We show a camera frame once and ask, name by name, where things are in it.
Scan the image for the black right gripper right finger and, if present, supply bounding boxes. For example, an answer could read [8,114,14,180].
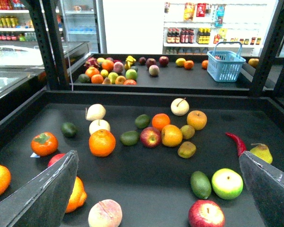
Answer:
[239,151,284,227]

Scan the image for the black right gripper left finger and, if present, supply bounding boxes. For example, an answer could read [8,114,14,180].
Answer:
[0,150,79,227]

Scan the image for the far orange beside lemon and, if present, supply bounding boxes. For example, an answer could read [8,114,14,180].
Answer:
[184,60,194,70]

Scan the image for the far yellow lemon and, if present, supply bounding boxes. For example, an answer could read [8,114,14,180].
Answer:
[176,58,186,67]

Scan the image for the orange near front edge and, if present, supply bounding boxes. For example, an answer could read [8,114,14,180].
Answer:
[65,176,87,213]

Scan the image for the yellow green pear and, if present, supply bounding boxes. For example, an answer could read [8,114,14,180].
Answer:
[250,143,273,164]

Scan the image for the bright green apple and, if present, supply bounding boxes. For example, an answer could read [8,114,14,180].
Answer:
[212,168,243,200]

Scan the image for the red pomegranate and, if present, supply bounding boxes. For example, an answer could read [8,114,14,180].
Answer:
[47,153,65,167]

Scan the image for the white price tag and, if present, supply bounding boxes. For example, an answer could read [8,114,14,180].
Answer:
[30,153,40,158]

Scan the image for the red chili pepper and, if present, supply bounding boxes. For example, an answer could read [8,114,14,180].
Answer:
[225,132,247,157]

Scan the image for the orange persimmon with green leaf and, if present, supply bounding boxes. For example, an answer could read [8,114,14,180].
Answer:
[31,132,59,157]

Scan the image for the peach at front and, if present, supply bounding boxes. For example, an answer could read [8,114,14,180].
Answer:
[88,199,123,227]

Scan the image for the green avocado front right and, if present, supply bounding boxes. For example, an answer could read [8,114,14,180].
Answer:
[190,171,212,200]

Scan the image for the red apple at front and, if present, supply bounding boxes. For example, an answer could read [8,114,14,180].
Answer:
[188,200,225,227]

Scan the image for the dark green avocado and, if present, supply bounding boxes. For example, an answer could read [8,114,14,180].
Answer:
[61,122,78,138]

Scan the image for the large orange mandarin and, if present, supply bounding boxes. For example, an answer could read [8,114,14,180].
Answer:
[89,129,116,157]

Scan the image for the white pear with stem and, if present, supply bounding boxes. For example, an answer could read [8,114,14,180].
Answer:
[89,119,111,135]

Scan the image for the brown kiwi front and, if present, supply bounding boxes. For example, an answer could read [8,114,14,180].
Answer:
[177,141,196,158]

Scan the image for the brown kiwi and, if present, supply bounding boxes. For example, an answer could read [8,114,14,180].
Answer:
[177,141,196,158]
[180,125,195,140]

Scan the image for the golden round pear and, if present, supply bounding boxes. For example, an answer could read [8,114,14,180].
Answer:
[186,110,207,131]

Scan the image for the brown kiwi back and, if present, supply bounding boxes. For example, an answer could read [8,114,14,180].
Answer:
[180,125,195,140]

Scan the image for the white pear lying sideways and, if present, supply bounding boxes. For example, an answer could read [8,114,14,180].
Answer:
[85,104,106,121]

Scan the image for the orange yellow apple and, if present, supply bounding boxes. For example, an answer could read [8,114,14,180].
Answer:
[161,124,183,147]

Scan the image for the white pear at back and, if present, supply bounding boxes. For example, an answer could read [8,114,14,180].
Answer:
[170,98,190,116]

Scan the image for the green lime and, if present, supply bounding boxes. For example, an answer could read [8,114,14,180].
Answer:
[135,114,151,129]

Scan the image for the small orange tangerine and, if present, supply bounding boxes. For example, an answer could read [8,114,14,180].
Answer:
[151,113,170,131]

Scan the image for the small blue basket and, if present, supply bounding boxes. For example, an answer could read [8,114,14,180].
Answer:
[207,42,246,82]

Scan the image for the glass freezer chest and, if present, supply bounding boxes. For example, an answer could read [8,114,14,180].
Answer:
[0,41,92,94]

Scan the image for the far green apple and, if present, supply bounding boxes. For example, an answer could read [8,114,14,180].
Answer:
[125,69,138,81]

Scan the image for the far dark red apple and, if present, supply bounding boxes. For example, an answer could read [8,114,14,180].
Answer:
[146,58,157,69]

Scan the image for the soy sauce bottle row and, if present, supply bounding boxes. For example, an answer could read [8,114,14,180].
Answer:
[165,27,211,44]

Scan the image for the black shelf post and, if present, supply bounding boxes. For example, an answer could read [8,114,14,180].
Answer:
[22,0,70,90]

